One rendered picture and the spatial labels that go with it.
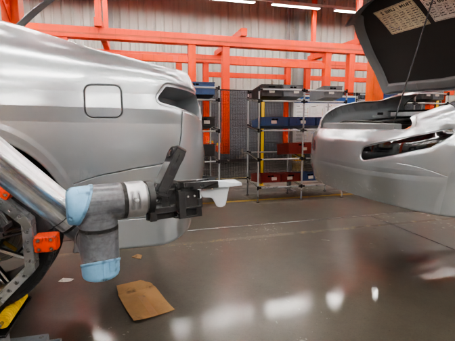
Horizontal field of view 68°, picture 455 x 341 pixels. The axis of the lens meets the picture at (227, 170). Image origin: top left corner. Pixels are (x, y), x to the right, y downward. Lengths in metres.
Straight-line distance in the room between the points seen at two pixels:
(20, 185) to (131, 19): 10.48
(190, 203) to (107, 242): 0.19
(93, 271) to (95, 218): 0.11
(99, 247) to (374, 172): 2.25
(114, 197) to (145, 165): 1.02
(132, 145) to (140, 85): 0.29
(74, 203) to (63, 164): 1.06
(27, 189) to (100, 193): 0.17
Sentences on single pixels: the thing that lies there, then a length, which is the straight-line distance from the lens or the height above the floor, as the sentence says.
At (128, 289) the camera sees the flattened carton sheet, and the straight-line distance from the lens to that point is 3.04.
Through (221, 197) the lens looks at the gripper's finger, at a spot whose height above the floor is 1.21.
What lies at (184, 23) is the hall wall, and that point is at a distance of 11.28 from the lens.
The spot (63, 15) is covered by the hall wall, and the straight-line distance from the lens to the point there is 11.34.
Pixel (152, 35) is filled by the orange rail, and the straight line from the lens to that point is 7.69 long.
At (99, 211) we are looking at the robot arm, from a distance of 0.69.
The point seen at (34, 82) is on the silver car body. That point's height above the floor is 1.54.
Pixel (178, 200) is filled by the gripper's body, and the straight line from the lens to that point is 0.74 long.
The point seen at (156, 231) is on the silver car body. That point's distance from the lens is 1.78.
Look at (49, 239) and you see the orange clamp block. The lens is 1.68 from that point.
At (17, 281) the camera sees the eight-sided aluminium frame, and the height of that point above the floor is 0.70.
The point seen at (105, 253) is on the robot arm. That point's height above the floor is 1.12.
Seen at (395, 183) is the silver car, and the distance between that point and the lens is 2.64.
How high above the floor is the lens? 1.38
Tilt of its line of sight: 8 degrees down
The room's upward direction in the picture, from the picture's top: straight up
